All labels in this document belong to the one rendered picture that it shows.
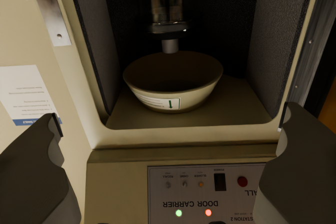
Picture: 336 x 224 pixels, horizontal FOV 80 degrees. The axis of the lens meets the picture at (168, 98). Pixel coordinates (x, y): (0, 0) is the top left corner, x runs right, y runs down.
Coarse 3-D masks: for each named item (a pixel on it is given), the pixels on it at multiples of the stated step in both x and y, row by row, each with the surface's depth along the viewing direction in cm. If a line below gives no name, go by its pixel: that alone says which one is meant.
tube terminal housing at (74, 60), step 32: (64, 0) 24; (64, 64) 25; (96, 96) 31; (128, 96) 39; (224, 96) 37; (256, 96) 35; (96, 128) 31; (128, 128) 31; (160, 128) 31; (192, 128) 31; (224, 128) 31; (256, 128) 30
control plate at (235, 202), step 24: (168, 168) 30; (192, 168) 30; (216, 168) 30; (240, 168) 30; (168, 192) 30; (192, 192) 29; (216, 192) 29; (240, 192) 29; (168, 216) 29; (192, 216) 29; (216, 216) 29; (240, 216) 28
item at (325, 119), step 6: (330, 90) 22; (330, 96) 22; (324, 102) 23; (330, 102) 22; (324, 108) 23; (330, 108) 22; (324, 114) 23; (330, 114) 22; (324, 120) 23; (330, 120) 22; (330, 126) 22
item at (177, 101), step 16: (128, 64) 39; (144, 64) 41; (160, 64) 43; (176, 64) 43; (192, 64) 42; (208, 64) 39; (128, 80) 34; (144, 80) 41; (160, 80) 44; (192, 80) 42; (208, 80) 38; (144, 96) 31; (160, 96) 30; (176, 96) 29; (192, 96) 30; (160, 112) 34; (176, 112) 33
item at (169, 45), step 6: (192, 30) 30; (150, 36) 30; (156, 36) 30; (162, 36) 29; (168, 36) 29; (174, 36) 29; (180, 36) 30; (162, 42) 33; (168, 42) 32; (174, 42) 33; (162, 48) 34; (168, 48) 33; (174, 48) 33
